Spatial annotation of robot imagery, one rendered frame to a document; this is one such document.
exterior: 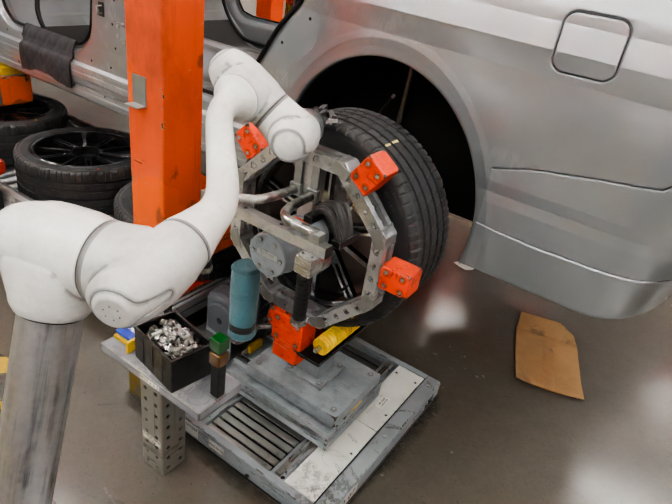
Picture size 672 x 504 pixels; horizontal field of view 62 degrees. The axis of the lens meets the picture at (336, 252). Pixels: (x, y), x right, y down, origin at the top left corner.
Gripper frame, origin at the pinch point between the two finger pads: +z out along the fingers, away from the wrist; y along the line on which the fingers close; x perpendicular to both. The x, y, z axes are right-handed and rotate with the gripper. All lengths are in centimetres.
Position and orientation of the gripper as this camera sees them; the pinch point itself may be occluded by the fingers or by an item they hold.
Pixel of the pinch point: (323, 111)
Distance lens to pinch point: 162.9
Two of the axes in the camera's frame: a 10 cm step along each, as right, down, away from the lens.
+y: 9.9, 0.5, -1.6
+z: 1.7, -4.0, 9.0
